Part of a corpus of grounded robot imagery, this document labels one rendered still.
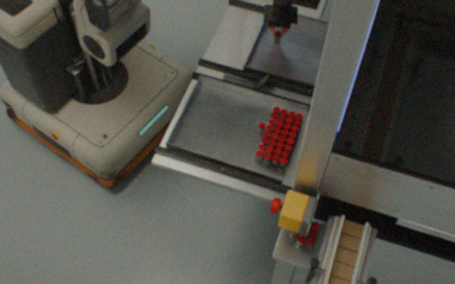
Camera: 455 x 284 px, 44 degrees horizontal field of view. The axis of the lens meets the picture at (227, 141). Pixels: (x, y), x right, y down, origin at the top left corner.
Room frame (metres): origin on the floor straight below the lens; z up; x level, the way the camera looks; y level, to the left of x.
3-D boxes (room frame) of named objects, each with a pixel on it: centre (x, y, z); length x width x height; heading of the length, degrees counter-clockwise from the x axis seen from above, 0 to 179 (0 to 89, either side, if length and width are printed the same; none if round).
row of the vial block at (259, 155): (0.88, -0.11, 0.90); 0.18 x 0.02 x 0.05; 161
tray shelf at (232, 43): (1.06, -0.13, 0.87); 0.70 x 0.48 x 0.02; 161
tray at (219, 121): (0.91, -0.03, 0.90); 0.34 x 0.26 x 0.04; 71
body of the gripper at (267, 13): (1.25, -0.16, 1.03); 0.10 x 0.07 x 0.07; 86
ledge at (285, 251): (0.57, -0.21, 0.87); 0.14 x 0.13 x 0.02; 71
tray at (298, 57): (1.20, -0.25, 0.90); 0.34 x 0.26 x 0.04; 71
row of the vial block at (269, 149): (0.87, -0.14, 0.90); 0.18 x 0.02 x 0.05; 161
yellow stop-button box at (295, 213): (0.60, -0.17, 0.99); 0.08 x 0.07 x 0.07; 71
